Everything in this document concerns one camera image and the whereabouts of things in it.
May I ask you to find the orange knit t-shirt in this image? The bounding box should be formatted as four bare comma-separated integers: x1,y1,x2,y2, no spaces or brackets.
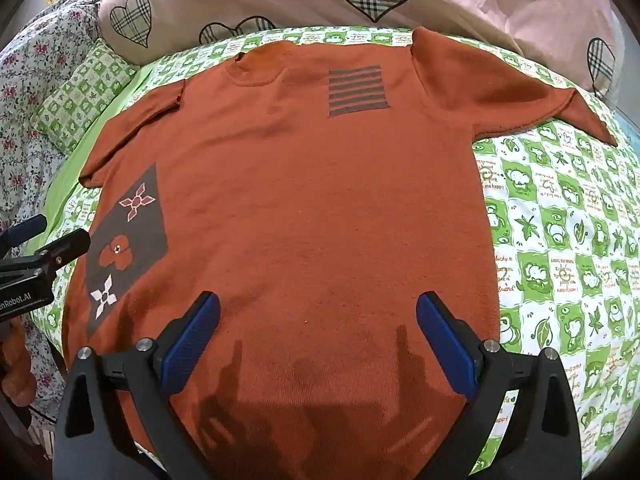
62,28,612,479

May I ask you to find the person's left hand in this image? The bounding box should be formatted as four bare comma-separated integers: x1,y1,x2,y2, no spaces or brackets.
1,318,36,408

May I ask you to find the green patterned pillow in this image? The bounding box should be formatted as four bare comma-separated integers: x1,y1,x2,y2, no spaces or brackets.
30,39,139,155

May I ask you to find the floral quilt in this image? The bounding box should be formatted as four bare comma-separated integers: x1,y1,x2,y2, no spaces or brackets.
0,0,122,430

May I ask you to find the green patterned bed sheet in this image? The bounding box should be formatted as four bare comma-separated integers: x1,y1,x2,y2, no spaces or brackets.
43,26,639,475

